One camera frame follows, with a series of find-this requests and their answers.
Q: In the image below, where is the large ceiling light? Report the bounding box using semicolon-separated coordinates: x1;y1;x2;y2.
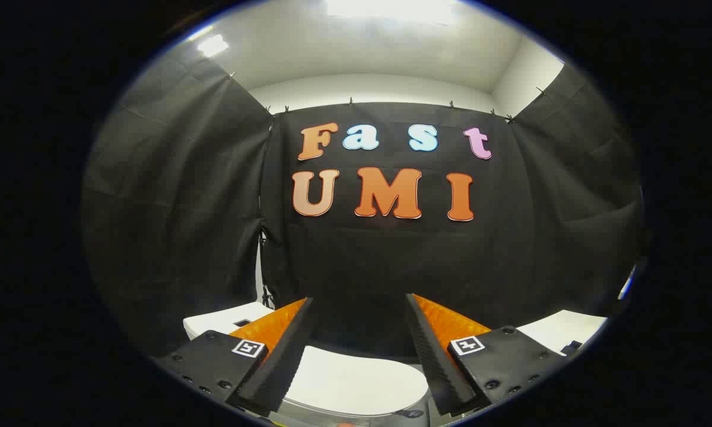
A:
323;0;457;24

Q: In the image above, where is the small ceiling light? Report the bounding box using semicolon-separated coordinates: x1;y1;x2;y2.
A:
197;34;230;58

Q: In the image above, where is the white drawer cabinet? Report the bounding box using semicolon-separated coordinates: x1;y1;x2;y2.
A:
516;309;608;356

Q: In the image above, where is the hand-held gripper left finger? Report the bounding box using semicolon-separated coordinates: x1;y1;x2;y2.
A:
150;297;315;417

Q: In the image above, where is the black backdrop cloth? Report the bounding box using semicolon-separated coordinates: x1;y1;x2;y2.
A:
82;42;644;362

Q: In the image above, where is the white box with dark slot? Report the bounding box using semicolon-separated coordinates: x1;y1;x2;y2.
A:
183;301;275;342

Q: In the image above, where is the black backdrop stand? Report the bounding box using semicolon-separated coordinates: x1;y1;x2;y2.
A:
260;225;275;309

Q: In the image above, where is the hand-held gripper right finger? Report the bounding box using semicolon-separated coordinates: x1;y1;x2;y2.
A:
405;292;568;417

